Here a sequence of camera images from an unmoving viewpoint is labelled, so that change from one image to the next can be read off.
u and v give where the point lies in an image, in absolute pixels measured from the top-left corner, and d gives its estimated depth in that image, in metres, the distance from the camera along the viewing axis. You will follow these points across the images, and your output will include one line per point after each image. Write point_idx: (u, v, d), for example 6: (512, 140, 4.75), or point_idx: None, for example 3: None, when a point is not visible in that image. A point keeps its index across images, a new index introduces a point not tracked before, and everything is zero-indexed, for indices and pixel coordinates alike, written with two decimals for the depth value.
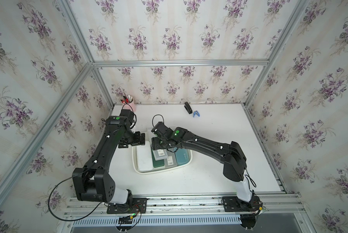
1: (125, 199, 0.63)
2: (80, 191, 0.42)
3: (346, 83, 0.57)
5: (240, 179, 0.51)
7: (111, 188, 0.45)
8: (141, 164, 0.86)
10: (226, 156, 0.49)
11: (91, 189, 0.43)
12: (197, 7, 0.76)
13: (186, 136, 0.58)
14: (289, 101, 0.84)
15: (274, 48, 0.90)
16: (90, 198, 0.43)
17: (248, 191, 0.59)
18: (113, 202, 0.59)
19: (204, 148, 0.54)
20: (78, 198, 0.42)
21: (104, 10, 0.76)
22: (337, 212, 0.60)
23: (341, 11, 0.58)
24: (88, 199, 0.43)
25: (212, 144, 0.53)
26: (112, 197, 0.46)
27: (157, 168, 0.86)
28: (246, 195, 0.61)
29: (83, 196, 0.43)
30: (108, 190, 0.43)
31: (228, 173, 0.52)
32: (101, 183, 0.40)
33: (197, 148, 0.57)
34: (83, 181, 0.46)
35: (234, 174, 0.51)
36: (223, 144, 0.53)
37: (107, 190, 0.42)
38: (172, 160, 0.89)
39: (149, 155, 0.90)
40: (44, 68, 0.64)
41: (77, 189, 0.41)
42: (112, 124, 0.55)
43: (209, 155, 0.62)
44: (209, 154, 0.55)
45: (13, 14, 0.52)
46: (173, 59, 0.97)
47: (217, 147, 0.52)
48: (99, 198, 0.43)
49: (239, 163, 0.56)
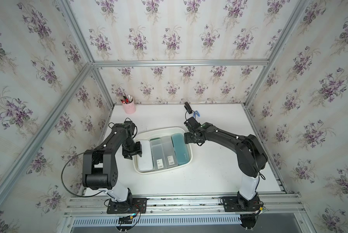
1: (125, 197, 0.64)
2: (87, 174, 0.45)
3: (346, 83, 0.57)
5: (254, 174, 0.50)
7: (115, 174, 0.48)
8: (142, 163, 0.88)
10: (239, 143, 0.52)
11: (97, 172, 0.47)
12: (197, 7, 0.76)
13: (209, 127, 0.67)
14: (289, 101, 0.84)
15: (274, 48, 0.90)
16: (95, 181, 0.45)
17: (253, 190, 0.59)
18: (114, 197, 0.56)
19: (222, 138, 0.60)
20: (82, 181, 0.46)
21: (104, 10, 0.76)
22: (337, 212, 0.60)
23: (341, 10, 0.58)
24: (92, 182, 0.45)
25: (230, 135, 0.58)
26: (114, 183, 0.47)
27: (157, 166, 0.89)
28: (249, 193, 0.62)
29: (88, 179, 0.45)
30: (112, 174, 0.46)
31: (242, 164, 0.53)
32: (109, 163, 0.46)
33: (216, 138, 0.63)
34: (92, 161, 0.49)
35: (248, 167, 0.51)
36: (239, 136, 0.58)
37: (112, 173, 0.46)
38: (172, 160, 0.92)
39: (149, 155, 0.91)
40: (44, 68, 0.64)
41: (85, 169, 0.45)
42: (119, 126, 0.66)
43: (225, 143, 0.59)
44: (225, 142, 0.59)
45: (13, 14, 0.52)
46: (173, 59, 0.97)
47: (233, 138, 0.56)
48: (104, 182, 0.45)
49: (258, 158, 0.52)
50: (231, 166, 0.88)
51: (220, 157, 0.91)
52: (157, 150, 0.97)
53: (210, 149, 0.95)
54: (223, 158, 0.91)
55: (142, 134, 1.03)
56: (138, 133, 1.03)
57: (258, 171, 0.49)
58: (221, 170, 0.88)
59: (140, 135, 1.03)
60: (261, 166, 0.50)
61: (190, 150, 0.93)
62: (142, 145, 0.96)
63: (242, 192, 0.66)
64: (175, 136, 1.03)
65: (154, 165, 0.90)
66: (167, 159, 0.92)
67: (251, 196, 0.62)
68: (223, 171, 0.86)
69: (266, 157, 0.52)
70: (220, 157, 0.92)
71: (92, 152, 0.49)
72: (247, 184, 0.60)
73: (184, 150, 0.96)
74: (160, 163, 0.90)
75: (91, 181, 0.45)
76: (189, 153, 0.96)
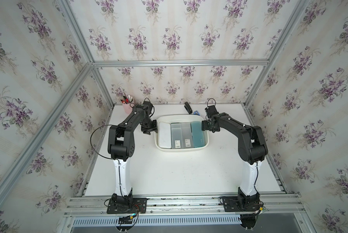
1: (128, 191, 0.66)
2: (111, 143, 0.57)
3: (347, 83, 0.57)
5: (248, 158, 0.56)
7: (133, 147, 0.60)
8: (162, 141, 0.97)
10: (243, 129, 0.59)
11: (120, 143, 0.59)
12: (197, 7, 0.76)
13: (224, 115, 0.75)
14: (289, 101, 0.84)
15: (274, 48, 0.90)
16: (118, 151, 0.57)
17: (251, 184, 0.62)
18: (120, 185, 0.62)
19: (229, 124, 0.68)
20: (107, 149, 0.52)
21: (105, 10, 0.76)
22: (337, 212, 0.60)
23: (341, 10, 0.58)
24: (115, 151, 0.57)
25: (238, 123, 0.65)
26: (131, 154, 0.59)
27: (175, 146, 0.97)
28: (248, 186, 0.64)
29: (112, 147, 0.58)
30: (130, 147, 0.57)
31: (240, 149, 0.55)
32: (129, 138, 0.56)
33: (225, 124, 0.72)
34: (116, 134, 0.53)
35: (245, 152, 0.57)
36: (245, 124, 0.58)
37: (130, 145, 0.56)
38: (189, 143, 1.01)
39: (169, 136, 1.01)
40: (44, 68, 0.64)
41: (109, 140, 0.57)
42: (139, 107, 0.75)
43: (231, 130, 0.68)
44: (231, 128, 0.67)
45: (13, 14, 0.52)
46: (173, 59, 0.97)
47: (239, 124, 0.63)
48: (123, 152, 0.57)
49: (256, 147, 0.56)
50: (231, 166, 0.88)
51: (220, 157, 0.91)
52: (176, 133, 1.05)
53: (210, 149, 0.95)
54: (223, 158, 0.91)
55: (164, 118, 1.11)
56: (159, 116, 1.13)
57: (252, 159, 0.55)
58: (221, 170, 0.88)
59: (161, 117, 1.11)
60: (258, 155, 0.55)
61: (207, 136, 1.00)
62: (163, 126, 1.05)
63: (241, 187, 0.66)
64: (194, 124, 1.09)
65: (172, 145, 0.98)
66: (184, 141, 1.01)
67: (250, 190, 0.63)
68: (223, 171, 0.86)
69: (265, 149, 0.56)
70: (220, 156, 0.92)
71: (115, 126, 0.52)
72: (247, 176, 0.63)
73: (201, 136, 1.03)
74: (178, 144, 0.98)
75: (114, 150, 0.57)
76: (205, 139, 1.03)
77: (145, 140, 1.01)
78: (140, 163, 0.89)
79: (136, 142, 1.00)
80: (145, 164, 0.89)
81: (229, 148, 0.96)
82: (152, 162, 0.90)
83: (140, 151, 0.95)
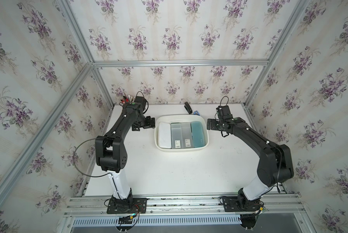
1: (126, 194, 0.64)
2: (99, 157, 0.51)
3: (346, 83, 0.57)
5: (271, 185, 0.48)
7: (125, 158, 0.54)
8: (162, 141, 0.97)
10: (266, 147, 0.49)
11: (109, 155, 0.52)
12: (197, 7, 0.76)
13: (241, 123, 0.64)
14: (289, 101, 0.84)
15: (274, 48, 0.90)
16: (107, 163, 0.51)
17: (256, 194, 0.60)
18: (117, 191, 0.60)
19: (248, 137, 0.57)
20: (95, 163, 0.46)
21: (105, 10, 0.76)
22: (337, 212, 0.60)
23: (341, 10, 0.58)
24: (105, 165, 0.52)
25: (259, 137, 0.54)
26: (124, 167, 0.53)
27: (175, 146, 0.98)
28: (253, 194, 0.62)
29: (101, 160, 0.51)
30: (123, 158, 0.51)
31: (262, 171, 0.50)
32: (118, 150, 0.49)
33: (243, 137, 0.61)
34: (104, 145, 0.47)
35: (267, 174, 0.48)
36: (270, 140, 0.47)
37: (122, 158, 0.50)
38: (189, 143, 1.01)
39: (169, 136, 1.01)
40: (44, 68, 0.64)
41: (97, 153, 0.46)
42: (129, 106, 0.65)
43: (251, 145, 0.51)
44: (251, 144, 0.56)
45: (13, 14, 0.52)
46: (173, 59, 0.97)
47: (261, 141, 0.52)
48: (114, 164, 0.51)
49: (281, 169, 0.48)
50: (232, 166, 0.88)
51: (220, 157, 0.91)
52: (176, 133, 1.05)
53: (210, 149, 0.95)
54: (223, 158, 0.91)
55: (164, 117, 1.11)
56: (159, 116, 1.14)
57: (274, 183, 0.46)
58: (221, 170, 0.88)
59: (161, 117, 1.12)
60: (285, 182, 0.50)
61: (207, 137, 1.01)
62: (164, 126, 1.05)
63: (245, 190, 0.66)
64: (194, 124, 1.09)
65: (172, 145, 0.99)
66: (184, 141, 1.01)
67: (254, 198, 0.62)
68: (223, 171, 0.86)
69: (291, 173, 0.47)
70: (220, 156, 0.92)
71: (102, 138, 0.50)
72: (256, 188, 0.58)
73: (201, 136, 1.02)
74: (178, 144, 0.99)
75: (104, 164, 0.51)
76: (205, 139, 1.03)
77: (145, 140, 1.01)
78: (139, 162, 0.88)
79: (136, 142, 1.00)
80: (145, 164, 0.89)
81: (229, 148, 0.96)
82: (152, 162, 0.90)
83: (140, 152, 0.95)
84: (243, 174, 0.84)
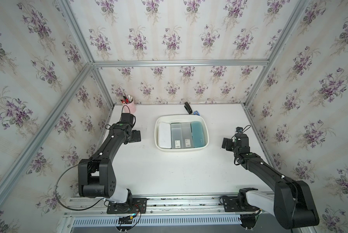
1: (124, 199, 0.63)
2: (83, 184, 0.43)
3: (346, 83, 0.57)
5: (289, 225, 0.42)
7: (112, 183, 0.46)
8: (162, 141, 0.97)
10: (282, 183, 0.46)
11: (93, 181, 0.45)
12: (197, 7, 0.76)
13: (256, 158, 0.62)
14: (289, 101, 0.84)
15: (274, 48, 0.90)
16: (92, 191, 0.43)
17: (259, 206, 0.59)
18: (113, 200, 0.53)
19: (263, 172, 0.55)
20: (79, 191, 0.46)
21: (105, 10, 0.76)
22: (337, 212, 0.60)
23: (341, 10, 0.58)
24: (89, 192, 0.43)
25: (274, 172, 0.51)
26: (111, 192, 0.45)
27: (175, 146, 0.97)
28: (255, 203, 0.61)
29: (85, 189, 0.44)
30: (110, 183, 0.44)
31: (279, 209, 0.45)
32: (106, 173, 0.43)
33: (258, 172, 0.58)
34: (88, 170, 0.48)
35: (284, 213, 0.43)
36: (285, 176, 0.49)
37: (109, 182, 0.43)
38: (189, 143, 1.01)
39: (169, 136, 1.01)
40: (44, 68, 0.64)
41: (81, 180, 0.43)
42: (117, 127, 0.62)
43: (267, 181, 0.53)
44: (266, 179, 0.53)
45: (13, 14, 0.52)
46: (173, 59, 0.97)
47: (276, 175, 0.50)
48: (101, 190, 0.44)
49: (302, 210, 0.42)
50: (232, 166, 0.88)
51: (220, 157, 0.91)
52: (176, 133, 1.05)
53: (210, 149, 0.95)
54: (223, 158, 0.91)
55: (164, 117, 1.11)
56: (159, 116, 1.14)
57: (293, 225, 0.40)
58: (221, 170, 0.88)
59: (161, 117, 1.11)
60: (304, 224, 0.40)
61: (207, 137, 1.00)
62: (164, 126, 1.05)
63: (248, 194, 0.65)
64: (194, 124, 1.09)
65: (172, 145, 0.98)
66: (184, 141, 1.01)
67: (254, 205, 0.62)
68: (223, 171, 0.86)
69: (314, 217, 0.41)
70: (220, 157, 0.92)
71: (87, 162, 0.44)
72: (264, 206, 0.56)
73: (201, 136, 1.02)
74: (178, 144, 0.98)
75: (88, 191, 0.43)
76: (205, 140, 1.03)
77: (145, 140, 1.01)
78: (139, 163, 0.89)
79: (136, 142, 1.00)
80: (145, 164, 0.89)
81: None
82: (151, 162, 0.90)
83: (140, 151, 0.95)
84: (243, 174, 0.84)
